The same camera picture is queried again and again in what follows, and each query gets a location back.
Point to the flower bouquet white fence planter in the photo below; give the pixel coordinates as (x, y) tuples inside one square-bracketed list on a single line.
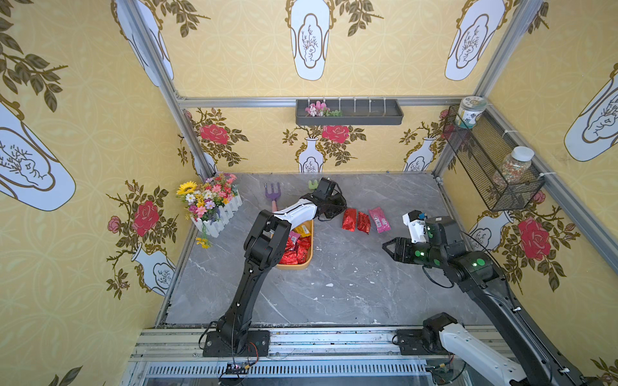
[(211, 205)]

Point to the patterned tin jar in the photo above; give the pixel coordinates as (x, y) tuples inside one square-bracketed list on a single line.
[(469, 112)]

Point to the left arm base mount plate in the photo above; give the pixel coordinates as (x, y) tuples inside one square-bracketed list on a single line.
[(255, 344)]

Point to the small pink flowers on shelf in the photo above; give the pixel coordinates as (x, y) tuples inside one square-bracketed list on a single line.
[(321, 109)]

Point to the orange oval storage box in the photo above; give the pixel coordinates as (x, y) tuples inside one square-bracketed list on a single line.
[(300, 257)]

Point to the green toy rake wooden handle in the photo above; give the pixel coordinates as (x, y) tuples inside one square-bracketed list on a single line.
[(313, 184)]

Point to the black wire mesh basket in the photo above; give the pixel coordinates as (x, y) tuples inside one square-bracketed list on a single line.
[(481, 151)]

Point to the red foil tea bag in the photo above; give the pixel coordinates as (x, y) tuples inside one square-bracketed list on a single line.
[(349, 222), (363, 223)]

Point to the purple toy fork pink handle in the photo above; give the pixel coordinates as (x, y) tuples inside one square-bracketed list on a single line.
[(273, 193)]

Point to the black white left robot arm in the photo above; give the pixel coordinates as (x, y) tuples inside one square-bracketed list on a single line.
[(264, 249)]

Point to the pink tea bag packet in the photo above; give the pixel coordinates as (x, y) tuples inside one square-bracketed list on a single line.
[(379, 218)]

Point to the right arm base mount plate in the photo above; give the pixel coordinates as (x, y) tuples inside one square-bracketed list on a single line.
[(418, 342)]

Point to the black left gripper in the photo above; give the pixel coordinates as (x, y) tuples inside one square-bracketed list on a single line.
[(326, 191)]

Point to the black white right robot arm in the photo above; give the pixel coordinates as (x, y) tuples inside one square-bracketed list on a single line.
[(537, 361)]

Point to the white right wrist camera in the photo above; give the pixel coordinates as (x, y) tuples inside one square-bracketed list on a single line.
[(415, 222)]

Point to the magenta tea bag packet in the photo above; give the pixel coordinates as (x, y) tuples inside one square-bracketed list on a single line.
[(292, 240)]

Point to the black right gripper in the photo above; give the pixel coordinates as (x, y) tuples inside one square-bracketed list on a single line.
[(406, 251)]

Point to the grey wall shelf tray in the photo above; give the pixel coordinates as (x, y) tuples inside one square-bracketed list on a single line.
[(355, 111)]

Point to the small circuit board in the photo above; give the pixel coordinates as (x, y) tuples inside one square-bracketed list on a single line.
[(237, 369)]

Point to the yellow tea bag packet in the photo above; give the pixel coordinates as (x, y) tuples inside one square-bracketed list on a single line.
[(304, 230)]

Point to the clear jar white lid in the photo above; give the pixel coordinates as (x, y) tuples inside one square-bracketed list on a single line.
[(515, 164)]

